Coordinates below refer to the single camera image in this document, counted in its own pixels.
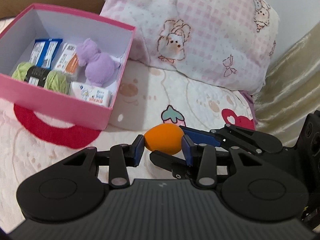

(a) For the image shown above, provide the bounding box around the clear dental floss box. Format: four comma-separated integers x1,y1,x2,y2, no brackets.
53,43,79,75

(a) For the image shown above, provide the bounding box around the orange makeup sponge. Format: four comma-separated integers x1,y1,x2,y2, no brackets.
144,124,184,155

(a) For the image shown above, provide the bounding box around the blue snack packet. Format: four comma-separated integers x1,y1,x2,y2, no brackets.
29,38,63,69

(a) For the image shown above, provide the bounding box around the pink cardboard box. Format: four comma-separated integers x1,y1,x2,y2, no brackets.
1,4,136,130

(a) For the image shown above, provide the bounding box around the gold satin curtain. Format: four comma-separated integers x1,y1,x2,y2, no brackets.
254,24,319,146

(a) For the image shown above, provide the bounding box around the purple plush toy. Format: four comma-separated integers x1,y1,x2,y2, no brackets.
75,38,119,87

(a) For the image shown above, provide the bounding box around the pink checked pillow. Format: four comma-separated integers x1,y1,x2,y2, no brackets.
101,0,279,95

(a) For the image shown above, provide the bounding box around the white tissue pack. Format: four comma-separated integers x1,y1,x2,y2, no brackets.
68,81,112,107

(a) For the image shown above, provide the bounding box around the green yarn ball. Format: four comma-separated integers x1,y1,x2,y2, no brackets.
11,62,69,94

